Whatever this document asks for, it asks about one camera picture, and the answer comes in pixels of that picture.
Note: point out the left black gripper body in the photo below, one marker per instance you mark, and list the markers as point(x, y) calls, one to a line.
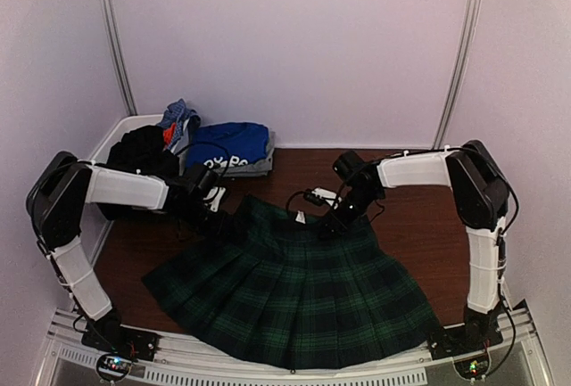
point(204, 224)

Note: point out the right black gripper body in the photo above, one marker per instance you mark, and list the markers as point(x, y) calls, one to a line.
point(350, 217)

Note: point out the dark green plaid shirt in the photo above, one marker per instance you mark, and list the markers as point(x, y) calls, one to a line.
point(284, 271)

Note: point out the blue t-shirt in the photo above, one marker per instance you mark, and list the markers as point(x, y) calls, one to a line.
point(214, 145)

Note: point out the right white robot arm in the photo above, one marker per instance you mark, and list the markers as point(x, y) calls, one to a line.
point(481, 194)

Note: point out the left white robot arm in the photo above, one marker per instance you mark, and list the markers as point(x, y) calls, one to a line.
point(57, 202)

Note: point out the white plastic laundry bin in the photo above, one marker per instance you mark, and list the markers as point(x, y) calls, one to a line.
point(111, 141)

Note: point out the folded grey button shirt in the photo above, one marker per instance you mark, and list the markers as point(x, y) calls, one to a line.
point(260, 168)

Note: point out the orange garment in bin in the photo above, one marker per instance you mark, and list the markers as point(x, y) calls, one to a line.
point(168, 134)

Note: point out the black garment in bin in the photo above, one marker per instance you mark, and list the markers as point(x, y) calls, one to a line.
point(144, 149)

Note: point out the blue checkered garment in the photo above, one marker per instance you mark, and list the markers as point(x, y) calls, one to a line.
point(187, 120)

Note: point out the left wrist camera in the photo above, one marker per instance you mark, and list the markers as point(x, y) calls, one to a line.
point(214, 198)

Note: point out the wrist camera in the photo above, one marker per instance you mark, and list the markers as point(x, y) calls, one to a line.
point(320, 197)
point(214, 198)

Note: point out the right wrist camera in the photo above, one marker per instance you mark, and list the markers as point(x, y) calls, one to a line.
point(320, 197)

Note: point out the front aluminium rail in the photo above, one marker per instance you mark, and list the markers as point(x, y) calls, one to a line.
point(245, 351)

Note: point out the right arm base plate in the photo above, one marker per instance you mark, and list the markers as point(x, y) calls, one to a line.
point(459, 340)

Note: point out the right aluminium frame post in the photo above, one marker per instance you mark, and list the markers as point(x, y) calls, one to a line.
point(467, 33)

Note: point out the aluminium frame post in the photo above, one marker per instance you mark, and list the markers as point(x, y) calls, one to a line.
point(467, 33)
point(118, 61)

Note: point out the left aluminium frame post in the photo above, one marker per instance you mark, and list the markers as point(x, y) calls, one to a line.
point(118, 61)

